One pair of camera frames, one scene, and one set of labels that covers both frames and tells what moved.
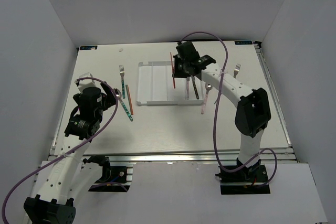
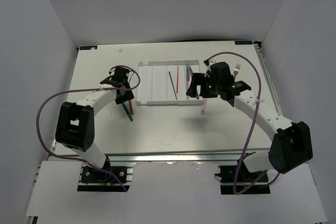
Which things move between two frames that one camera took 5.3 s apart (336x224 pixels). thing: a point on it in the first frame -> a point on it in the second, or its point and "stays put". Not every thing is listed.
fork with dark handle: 237,70 stays put
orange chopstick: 172,70 -> 177,80
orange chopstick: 132,113 stays put
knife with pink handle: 187,87 stays put
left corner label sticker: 87,47 stays put
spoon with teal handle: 118,94 stays put
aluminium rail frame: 158,119 stays put
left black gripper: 109,99 -> 129,96
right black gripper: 177,73 -> 199,79
